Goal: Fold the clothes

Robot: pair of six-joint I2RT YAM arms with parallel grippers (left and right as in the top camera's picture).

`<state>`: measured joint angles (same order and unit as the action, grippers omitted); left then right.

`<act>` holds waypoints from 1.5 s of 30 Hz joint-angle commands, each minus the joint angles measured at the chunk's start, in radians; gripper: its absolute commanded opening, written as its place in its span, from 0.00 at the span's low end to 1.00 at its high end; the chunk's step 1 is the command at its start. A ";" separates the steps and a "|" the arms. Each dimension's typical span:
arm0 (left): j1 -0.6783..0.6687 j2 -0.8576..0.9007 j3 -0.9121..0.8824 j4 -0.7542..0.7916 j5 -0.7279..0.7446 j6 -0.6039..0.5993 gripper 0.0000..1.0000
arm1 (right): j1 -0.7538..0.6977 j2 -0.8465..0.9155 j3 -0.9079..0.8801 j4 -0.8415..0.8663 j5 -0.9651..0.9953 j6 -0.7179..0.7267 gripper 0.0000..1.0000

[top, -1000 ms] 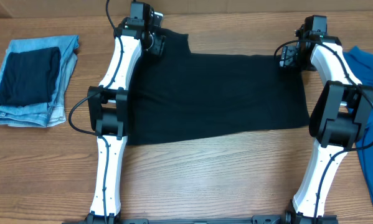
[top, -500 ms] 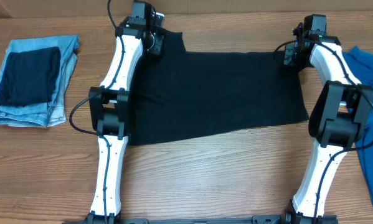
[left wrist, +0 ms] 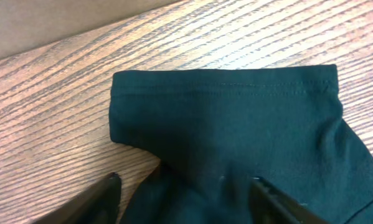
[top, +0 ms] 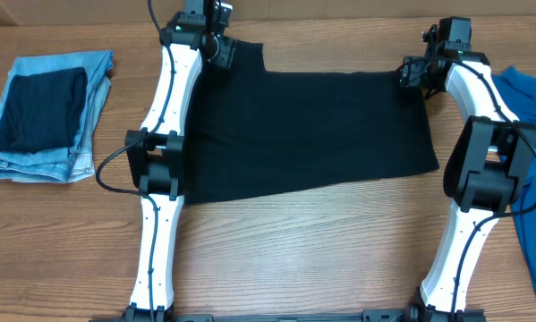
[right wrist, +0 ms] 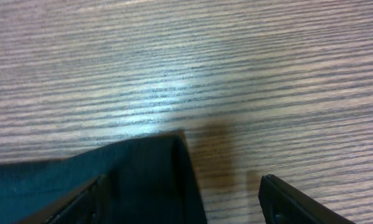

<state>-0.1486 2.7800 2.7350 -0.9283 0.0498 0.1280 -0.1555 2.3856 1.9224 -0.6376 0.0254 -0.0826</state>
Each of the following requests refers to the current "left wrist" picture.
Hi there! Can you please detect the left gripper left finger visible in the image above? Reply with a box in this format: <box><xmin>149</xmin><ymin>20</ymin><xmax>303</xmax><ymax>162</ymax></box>
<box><xmin>34</xmin><ymin>172</ymin><xmax>121</xmax><ymax>224</ymax></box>

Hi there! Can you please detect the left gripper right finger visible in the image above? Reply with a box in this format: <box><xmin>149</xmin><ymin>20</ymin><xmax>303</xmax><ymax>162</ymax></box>
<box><xmin>250</xmin><ymin>177</ymin><xmax>327</xmax><ymax>224</ymax></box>

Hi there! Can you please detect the black t-shirt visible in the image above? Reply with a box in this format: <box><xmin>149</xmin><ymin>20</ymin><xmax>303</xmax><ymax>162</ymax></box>
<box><xmin>109</xmin><ymin>65</ymin><xmax>373</xmax><ymax>223</ymax></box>

